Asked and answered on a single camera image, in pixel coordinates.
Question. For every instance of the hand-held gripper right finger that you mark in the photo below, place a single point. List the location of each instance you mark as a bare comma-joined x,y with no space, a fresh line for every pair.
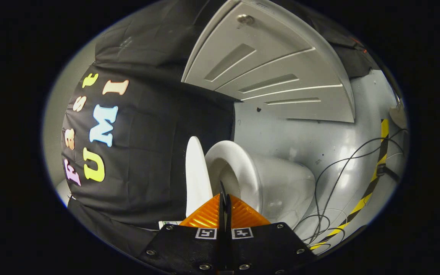
266,248

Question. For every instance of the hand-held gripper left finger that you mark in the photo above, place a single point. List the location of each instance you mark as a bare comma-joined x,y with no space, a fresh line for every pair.
183,248

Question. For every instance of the white toilet lid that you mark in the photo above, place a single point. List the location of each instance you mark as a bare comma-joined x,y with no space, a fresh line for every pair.
196,175

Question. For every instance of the white ceramic toilet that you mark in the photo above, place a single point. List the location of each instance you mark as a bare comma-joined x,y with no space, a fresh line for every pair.
281,183

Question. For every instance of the black backdrop cloth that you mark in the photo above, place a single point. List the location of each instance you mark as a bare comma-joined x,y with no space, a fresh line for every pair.
155,152

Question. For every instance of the yellow black hazard tape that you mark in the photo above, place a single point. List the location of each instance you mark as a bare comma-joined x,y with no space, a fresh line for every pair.
372,183

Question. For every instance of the white drawer cabinet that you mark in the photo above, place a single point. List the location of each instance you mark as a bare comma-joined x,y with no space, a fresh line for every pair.
266,65

